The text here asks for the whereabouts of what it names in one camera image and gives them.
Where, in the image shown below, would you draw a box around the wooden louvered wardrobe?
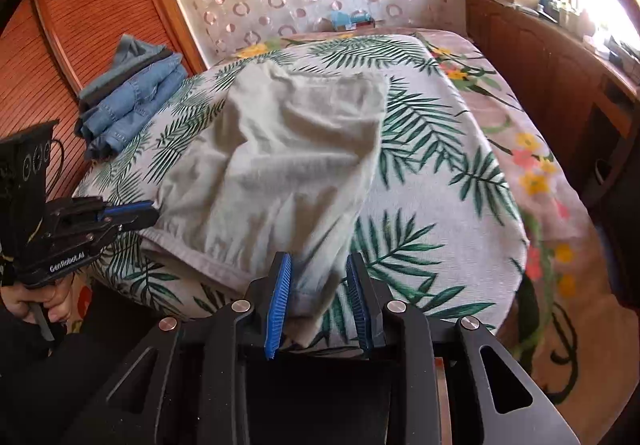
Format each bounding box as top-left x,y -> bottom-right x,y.
0,0 -> 207,206

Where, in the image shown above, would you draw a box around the blue item behind bed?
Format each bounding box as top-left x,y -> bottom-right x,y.
327,10 -> 374,32

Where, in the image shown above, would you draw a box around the floral blanket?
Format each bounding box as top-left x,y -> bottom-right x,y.
235,28 -> 623,428

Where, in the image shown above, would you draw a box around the grey pants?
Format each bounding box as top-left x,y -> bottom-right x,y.
139,61 -> 392,350

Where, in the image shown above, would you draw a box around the leaf print blanket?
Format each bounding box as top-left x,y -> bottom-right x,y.
75,32 -> 531,357

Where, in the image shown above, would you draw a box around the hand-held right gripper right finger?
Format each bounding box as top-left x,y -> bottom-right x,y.
346,252 -> 583,445

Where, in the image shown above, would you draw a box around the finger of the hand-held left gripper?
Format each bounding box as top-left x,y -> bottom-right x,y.
102,212 -> 161,233
97,199 -> 156,222

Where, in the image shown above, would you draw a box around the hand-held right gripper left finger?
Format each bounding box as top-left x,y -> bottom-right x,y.
62,252 -> 293,445

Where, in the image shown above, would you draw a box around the wooden side cabinet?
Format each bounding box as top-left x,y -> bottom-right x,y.
465,0 -> 640,228

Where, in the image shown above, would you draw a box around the folded light blue jeans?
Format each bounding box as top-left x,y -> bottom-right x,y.
107,34 -> 153,76

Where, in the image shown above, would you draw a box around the person's left hand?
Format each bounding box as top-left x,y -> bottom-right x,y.
0,275 -> 77,326

